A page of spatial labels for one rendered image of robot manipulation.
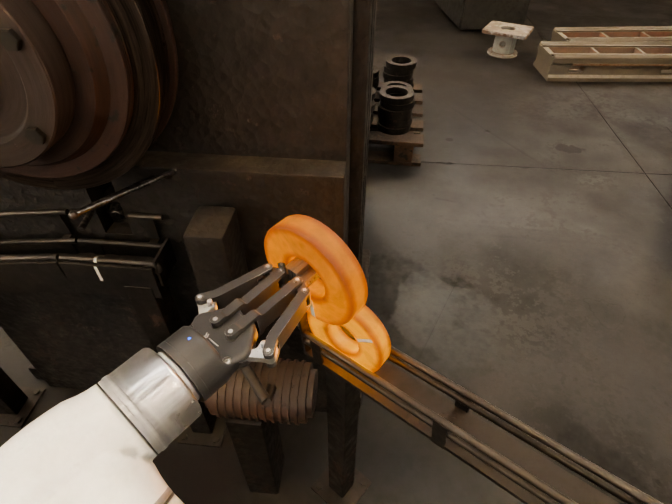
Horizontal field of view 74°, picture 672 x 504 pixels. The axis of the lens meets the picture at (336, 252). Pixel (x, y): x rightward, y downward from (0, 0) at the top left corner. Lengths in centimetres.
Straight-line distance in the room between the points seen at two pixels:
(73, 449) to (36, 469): 3
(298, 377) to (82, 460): 54
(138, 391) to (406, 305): 139
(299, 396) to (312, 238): 47
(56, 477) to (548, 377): 149
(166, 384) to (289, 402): 50
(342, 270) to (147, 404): 24
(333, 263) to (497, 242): 165
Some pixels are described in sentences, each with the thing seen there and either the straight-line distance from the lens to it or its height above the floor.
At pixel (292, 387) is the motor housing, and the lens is 91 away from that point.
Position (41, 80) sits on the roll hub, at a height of 110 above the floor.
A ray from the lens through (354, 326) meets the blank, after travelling 70.
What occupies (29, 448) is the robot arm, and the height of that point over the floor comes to 96.
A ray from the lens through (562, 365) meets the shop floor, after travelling 175.
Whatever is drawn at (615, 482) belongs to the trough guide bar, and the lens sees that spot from 72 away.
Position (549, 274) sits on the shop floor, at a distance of 204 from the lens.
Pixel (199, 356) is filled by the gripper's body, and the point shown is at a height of 95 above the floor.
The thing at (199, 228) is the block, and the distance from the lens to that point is 84.
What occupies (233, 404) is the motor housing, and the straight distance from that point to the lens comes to 95.
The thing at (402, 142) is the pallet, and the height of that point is 14.
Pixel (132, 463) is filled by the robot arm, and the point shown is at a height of 93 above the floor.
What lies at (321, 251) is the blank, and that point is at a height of 97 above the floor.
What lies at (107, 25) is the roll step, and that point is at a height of 115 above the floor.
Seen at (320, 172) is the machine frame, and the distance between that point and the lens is 82.
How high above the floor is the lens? 131
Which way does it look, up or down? 43 degrees down
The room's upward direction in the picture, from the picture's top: straight up
